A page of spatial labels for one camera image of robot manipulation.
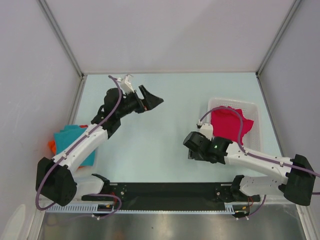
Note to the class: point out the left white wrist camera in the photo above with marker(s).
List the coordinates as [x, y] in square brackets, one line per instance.
[125, 84]

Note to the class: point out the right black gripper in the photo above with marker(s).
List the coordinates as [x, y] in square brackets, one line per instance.
[191, 155]

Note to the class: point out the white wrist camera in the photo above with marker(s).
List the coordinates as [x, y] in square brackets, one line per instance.
[125, 84]
[205, 129]

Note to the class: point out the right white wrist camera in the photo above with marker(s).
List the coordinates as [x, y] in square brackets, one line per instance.
[205, 129]

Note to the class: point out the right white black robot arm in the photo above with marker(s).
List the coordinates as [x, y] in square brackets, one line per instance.
[294, 178]

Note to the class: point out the orange folded t shirt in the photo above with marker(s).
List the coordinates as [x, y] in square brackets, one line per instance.
[52, 146]

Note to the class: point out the white plastic basket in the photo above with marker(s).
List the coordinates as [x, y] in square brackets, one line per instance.
[253, 139]

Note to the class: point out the teal folded t shirt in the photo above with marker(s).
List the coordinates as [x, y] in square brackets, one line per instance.
[67, 136]

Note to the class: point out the white slotted cable duct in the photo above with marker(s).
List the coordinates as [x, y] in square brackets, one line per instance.
[95, 208]

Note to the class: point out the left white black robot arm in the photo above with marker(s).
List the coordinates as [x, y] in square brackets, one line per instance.
[55, 178]

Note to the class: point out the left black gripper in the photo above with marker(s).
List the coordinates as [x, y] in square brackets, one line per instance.
[151, 101]

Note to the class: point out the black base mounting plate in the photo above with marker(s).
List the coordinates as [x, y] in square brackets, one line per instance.
[183, 196]

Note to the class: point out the red t shirt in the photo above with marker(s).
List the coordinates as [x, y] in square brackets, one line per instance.
[226, 124]

